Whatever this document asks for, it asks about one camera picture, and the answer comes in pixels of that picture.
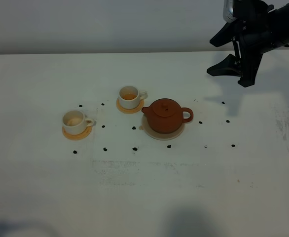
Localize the white teacup with tea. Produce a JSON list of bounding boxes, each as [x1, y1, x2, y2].
[[118, 85, 147, 110]]

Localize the beige round teapot saucer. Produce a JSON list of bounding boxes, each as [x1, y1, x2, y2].
[[142, 115, 185, 141]]

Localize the white empty teacup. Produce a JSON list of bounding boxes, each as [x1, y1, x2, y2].
[[62, 110, 95, 135]]

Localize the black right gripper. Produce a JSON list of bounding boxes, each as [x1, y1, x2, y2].
[[207, 0, 274, 87]]

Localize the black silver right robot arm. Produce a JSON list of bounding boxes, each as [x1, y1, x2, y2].
[[207, 0, 289, 87]]

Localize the orange coaster under cup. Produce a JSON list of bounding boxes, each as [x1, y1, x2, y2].
[[116, 98, 144, 114], [62, 126, 92, 141]]

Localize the brown clay teapot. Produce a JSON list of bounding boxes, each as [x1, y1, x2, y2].
[[141, 98, 194, 134]]

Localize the orange coaster under back cup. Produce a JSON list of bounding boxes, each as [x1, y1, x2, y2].
[[116, 98, 144, 114]]

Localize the orange coaster under front cup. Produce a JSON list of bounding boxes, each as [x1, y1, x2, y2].
[[62, 126, 92, 141]]

